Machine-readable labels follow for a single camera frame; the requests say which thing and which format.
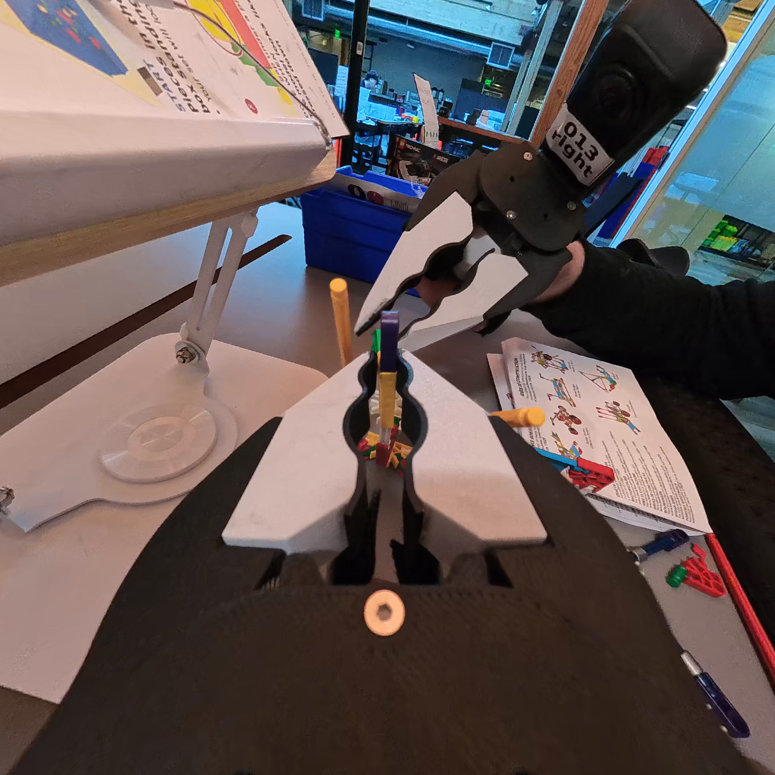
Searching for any colourful construction toy model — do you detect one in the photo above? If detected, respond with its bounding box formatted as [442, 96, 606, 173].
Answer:
[330, 279, 615, 491]

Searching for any blue rod cross assembly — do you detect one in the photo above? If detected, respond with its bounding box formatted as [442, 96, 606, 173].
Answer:
[626, 530, 752, 739]

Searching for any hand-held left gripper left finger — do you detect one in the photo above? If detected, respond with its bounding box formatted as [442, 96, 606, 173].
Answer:
[220, 353, 377, 583]

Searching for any person's right forearm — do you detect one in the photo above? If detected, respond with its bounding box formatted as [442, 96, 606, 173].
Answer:
[521, 242, 775, 400]

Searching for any blue plastic box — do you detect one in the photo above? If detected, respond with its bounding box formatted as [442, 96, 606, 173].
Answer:
[301, 166, 437, 297]

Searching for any person's right hand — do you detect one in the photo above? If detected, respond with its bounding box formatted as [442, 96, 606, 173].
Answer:
[534, 240, 587, 304]

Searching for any white book stand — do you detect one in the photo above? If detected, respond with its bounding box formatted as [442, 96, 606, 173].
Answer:
[0, 0, 352, 703]

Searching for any white printed booklet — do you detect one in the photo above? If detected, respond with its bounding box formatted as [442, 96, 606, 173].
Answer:
[336, 170, 427, 214]

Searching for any wooden post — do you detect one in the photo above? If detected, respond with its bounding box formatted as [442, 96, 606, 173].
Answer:
[530, 0, 609, 146]

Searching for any illustrated toy leaflet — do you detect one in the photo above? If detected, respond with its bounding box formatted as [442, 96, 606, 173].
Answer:
[493, 337, 712, 534]

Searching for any black toy set box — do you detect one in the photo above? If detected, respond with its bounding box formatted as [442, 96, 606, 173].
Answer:
[387, 134, 467, 184]

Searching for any black metal pole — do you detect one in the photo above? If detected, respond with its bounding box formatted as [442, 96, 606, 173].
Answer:
[342, 0, 371, 182]

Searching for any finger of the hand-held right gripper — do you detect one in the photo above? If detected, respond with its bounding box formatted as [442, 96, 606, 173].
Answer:
[354, 192, 475, 337]
[400, 247, 529, 352]

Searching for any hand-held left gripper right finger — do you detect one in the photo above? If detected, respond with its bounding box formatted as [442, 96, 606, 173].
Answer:
[392, 350, 549, 583]

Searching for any printed instruction sheet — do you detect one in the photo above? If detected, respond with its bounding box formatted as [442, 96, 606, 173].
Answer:
[0, 0, 349, 140]

